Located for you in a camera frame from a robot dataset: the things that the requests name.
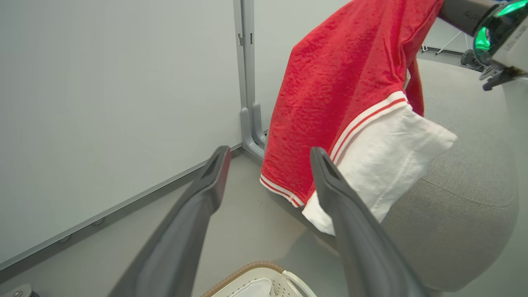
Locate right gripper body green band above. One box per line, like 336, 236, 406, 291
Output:
473, 0, 528, 91

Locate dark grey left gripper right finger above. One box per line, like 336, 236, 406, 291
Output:
310, 147, 429, 297

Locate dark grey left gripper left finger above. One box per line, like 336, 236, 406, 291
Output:
108, 146, 231, 297

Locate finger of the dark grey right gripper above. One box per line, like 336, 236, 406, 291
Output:
438, 0, 502, 35

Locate red jersey with white stripes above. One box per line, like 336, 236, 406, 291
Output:
260, 0, 445, 208

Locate grey upholstered seat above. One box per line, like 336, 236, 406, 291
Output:
264, 58, 520, 293

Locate white stand legs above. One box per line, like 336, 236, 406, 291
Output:
421, 30, 471, 56

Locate small black caster wheel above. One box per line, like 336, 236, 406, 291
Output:
461, 49, 485, 71

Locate white laundry basket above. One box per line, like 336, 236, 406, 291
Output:
201, 261, 317, 297

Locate metal caster wheel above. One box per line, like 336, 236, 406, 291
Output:
0, 284, 40, 297

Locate grey metal partition frame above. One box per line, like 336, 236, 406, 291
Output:
0, 0, 269, 285

